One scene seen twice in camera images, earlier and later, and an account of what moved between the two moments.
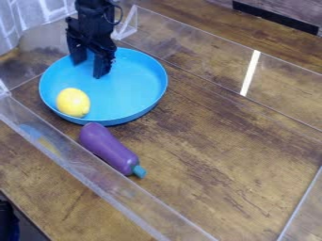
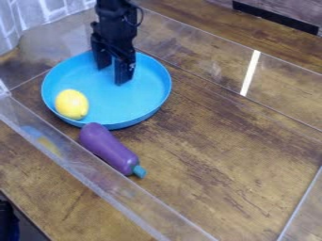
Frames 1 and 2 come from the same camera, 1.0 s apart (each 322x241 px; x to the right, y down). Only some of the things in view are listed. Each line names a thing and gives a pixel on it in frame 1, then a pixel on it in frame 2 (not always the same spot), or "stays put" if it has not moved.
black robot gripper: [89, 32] -> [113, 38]
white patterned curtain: [22, 14] stays put
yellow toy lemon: [73, 103] stays put
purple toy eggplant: [109, 150] stays put
